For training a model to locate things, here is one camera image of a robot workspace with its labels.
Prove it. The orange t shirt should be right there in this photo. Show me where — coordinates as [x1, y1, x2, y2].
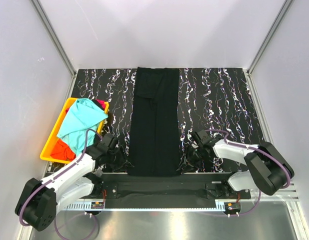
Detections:
[50, 139, 76, 162]

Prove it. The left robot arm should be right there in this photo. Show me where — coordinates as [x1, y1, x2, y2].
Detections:
[15, 133, 133, 231]

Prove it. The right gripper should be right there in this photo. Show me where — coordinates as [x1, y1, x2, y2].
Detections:
[176, 145, 206, 174]

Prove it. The black marble pattern mat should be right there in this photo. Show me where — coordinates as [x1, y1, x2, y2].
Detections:
[71, 67, 265, 173]

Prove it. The white cable duct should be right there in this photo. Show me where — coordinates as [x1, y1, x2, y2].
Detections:
[61, 199, 242, 213]

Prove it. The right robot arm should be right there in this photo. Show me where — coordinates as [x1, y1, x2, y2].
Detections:
[178, 129, 295, 198]

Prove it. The magenta t shirt in bin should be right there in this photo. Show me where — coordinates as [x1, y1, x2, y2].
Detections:
[92, 99, 106, 110]

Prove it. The black t shirt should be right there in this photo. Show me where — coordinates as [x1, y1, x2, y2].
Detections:
[127, 67, 181, 177]

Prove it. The teal t shirt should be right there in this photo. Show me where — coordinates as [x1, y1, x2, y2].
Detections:
[57, 98, 108, 156]

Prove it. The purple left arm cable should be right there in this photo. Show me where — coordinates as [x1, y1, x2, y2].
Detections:
[18, 128, 104, 240]

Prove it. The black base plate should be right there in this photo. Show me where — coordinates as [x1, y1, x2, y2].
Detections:
[77, 173, 257, 207]

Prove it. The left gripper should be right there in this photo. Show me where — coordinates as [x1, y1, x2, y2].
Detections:
[106, 145, 134, 173]

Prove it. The yellow plastic bin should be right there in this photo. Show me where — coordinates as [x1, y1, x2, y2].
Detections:
[40, 97, 109, 164]

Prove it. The aluminium frame rail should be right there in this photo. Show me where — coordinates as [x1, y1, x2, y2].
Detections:
[30, 0, 77, 77]

